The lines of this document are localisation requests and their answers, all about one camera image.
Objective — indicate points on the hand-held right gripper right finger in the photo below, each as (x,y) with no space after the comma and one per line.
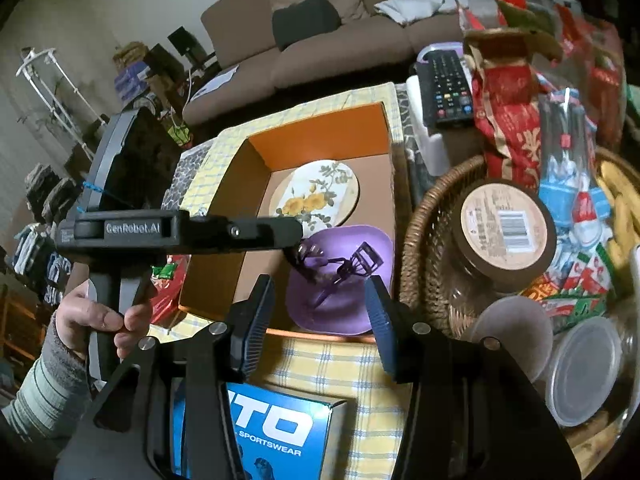
(385,330)

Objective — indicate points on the bag of striped sachets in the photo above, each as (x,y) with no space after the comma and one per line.
(570,185)

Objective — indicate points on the pile of white cloths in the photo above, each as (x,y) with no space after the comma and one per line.
(415,0)

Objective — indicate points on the white box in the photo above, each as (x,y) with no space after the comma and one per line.
(430,140)

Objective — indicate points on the lilac plastic container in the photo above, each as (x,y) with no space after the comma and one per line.
(425,52)

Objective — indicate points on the red gold wrapper bag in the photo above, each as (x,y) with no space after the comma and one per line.
(510,110)

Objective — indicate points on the white paper sheet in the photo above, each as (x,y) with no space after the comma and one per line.
(215,82)

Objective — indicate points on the purple cardboard box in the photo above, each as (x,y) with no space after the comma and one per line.
(132,80)

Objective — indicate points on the white drying rack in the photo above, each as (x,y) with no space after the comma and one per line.
(50,90)

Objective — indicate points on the blue printed box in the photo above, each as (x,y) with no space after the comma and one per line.
(280,430)

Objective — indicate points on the floral round plate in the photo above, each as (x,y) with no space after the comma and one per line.
(315,195)

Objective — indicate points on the person's left forearm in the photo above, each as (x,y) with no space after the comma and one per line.
(45,390)

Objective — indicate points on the neon green clothing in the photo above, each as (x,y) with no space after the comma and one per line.
(177,132)

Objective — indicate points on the stack of folded clothes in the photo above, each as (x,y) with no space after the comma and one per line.
(45,220)

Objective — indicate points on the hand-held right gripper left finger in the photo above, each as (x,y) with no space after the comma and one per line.
(255,325)

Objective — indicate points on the grey honeycomb blanket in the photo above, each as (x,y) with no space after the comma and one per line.
(187,170)

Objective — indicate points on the wicker basket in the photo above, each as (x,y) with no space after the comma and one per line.
(430,240)

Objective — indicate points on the black remote control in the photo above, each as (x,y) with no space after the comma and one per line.
(445,90)

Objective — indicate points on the glass jar brown lid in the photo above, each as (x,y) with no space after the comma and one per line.
(505,225)

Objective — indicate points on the orange cardboard box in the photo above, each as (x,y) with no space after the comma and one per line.
(320,130)

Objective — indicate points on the black cushion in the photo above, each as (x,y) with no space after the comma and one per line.
(305,22)

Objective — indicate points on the red packet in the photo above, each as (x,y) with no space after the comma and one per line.
(167,300)

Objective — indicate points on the person's left hand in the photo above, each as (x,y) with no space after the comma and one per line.
(75,317)

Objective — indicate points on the clear plastic container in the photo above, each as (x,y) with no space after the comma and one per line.
(585,370)
(510,335)

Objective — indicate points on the purple eyelash curler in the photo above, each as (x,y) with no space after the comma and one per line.
(350,260)

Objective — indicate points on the green sachet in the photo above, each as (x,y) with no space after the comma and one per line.
(165,271)

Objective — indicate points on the brown sofa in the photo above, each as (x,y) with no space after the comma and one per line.
(310,65)

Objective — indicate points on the yellow plaid cloth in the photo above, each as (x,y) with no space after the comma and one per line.
(325,365)

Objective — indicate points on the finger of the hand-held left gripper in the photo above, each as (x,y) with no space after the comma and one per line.
(240,234)

